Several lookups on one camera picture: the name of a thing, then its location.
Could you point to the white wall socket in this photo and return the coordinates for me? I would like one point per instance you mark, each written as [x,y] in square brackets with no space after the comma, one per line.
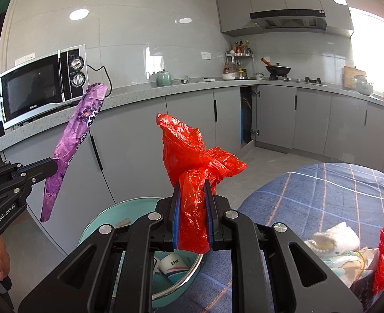
[206,55]

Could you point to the silver black microwave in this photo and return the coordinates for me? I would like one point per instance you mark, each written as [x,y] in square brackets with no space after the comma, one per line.
[43,85]

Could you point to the gas stove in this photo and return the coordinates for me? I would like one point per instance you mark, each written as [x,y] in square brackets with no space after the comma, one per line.
[309,80]

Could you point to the red plastic bag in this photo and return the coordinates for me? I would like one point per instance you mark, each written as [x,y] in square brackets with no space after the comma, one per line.
[189,164]

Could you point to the purple snack wrapper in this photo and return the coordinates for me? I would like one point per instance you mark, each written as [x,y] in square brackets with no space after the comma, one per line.
[73,135]

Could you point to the white blue paper cup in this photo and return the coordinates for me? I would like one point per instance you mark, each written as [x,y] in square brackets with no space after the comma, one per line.
[172,265]

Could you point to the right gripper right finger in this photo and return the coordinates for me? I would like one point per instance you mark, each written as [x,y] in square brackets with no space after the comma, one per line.
[273,270]

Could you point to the steel pot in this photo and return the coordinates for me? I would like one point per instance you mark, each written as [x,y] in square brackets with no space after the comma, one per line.
[363,86]

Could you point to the teal printed food bag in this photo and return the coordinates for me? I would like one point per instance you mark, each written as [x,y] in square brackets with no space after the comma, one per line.
[352,266]

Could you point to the wooden cutting board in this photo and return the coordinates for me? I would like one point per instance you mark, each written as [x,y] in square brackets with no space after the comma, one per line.
[349,74]

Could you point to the green ceramic teapot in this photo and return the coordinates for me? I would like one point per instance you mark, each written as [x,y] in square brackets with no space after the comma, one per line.
[163,78]

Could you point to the person left hand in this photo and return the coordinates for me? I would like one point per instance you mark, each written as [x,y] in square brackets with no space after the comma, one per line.
[4,260]

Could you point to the white bowl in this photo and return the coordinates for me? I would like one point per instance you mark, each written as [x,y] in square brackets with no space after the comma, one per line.
[228,76]

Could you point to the grey lower cabinets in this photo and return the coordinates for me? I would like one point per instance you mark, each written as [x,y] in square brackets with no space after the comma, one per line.
[121,157]

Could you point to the teal trash bin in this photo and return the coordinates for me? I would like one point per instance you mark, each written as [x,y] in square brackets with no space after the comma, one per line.
[140,232]

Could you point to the blue plaid tablecloth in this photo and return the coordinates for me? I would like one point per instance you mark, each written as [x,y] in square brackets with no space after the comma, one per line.
[308,200]

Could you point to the white paper towel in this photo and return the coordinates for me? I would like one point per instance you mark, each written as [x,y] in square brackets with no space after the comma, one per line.
[334,241]

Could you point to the metal spice rack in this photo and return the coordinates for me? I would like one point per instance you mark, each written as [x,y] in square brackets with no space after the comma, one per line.
[239,59]

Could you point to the black range hood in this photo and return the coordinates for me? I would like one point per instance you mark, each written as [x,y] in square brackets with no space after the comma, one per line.
[290,20]

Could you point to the black wok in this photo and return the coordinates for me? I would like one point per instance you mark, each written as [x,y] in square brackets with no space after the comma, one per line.
[276,69]

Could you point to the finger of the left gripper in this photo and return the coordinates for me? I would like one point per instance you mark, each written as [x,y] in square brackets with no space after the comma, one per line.
[39,170]

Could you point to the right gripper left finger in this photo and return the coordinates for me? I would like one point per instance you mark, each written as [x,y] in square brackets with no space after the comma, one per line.
[74,285]

